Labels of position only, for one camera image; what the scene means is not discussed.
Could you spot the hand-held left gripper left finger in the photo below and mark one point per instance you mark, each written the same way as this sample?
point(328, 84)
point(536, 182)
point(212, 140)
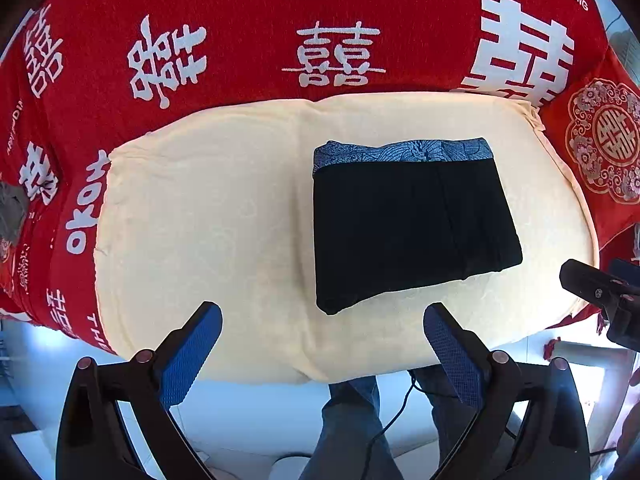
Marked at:
point(192, 355)

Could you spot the red pillow with floral medallion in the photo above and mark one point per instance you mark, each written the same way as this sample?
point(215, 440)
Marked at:
point(560, 125)

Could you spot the red printed blanket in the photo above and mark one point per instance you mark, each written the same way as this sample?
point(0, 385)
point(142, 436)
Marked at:
point(250, 5)

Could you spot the person's right leg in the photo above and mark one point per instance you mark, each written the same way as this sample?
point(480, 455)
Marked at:
point(445, 420)

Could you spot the grey cloth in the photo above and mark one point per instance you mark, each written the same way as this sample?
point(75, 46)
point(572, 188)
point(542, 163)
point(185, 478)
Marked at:
point(12, 210)

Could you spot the black pants with patterned waistband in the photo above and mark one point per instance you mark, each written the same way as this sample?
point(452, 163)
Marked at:
point(410, 225)

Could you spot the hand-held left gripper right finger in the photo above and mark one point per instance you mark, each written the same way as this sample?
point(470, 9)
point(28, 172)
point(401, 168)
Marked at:
point(452, 355)

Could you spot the red tassel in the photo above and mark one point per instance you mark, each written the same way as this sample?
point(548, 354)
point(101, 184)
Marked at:
point(552, 349)

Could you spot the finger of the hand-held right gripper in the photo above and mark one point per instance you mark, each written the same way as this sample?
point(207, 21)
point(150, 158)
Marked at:
point(625, 270)
point(585, 282)

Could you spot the cream blanket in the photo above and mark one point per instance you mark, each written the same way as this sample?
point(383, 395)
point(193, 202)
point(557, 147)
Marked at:
point(210, 240)

